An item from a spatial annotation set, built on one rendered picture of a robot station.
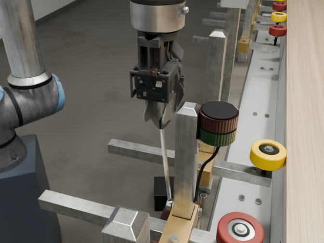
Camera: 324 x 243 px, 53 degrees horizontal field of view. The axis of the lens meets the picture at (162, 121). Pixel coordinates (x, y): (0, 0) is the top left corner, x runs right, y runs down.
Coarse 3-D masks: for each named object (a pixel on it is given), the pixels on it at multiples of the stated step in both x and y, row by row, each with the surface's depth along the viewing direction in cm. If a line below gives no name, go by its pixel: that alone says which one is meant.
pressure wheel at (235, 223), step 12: (228, 216) 58; (240, 216) 58; (252, 216) 58; (228, 228) 56; (240, 228) 56; (252, 228) 56; (216, 240) 57; (228, 240) 54; (240, 240) 54; (252, 240) 54
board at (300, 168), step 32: (288, 0) 204; (320, 0) 204; (288, 32) 150; (320, 32) 150; (288, 64) 118; (320, 64) 118; (288, 96) 98; (320, 96) 98; (288, 128) 83; (320, 128) 83; (288, 160) 73; (320, 160) 73; (288, 192) 64; (320, 192) 64; (288, 224) 58; (320, 224) 58
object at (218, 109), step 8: (208, 104) 51; (216, 104) 51; (224, 104) 51; (208, 112) 49; (216, 112) 49; (224, 112) 49; (232, 112) 49; (200, 144) 56; (216, 152) 54; (208, 160) 55; (200, 176) 58
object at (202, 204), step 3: (201, 195) 90; (204, 195) 91; (201, 198) 89; (204, 198) 89; (201, 201) 88; (204, 201) 88; (201, 204) 87; (201, 207) 86; (198, 216) 84; (201, 216) 84; (198, 219) 83; (201, 219) 83; (198, 222) 82; (201, 222) 82; (198, 225) 81; (198, 228) 81
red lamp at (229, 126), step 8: (200, 112) 50; (200, 120) 50; (208, 120) 48; (216, 120) 47; (224, 120) 47; (232, 120) 48; (208, 128) 49; (216, 128) 48; (224, 128) 48; (232, 128) 49
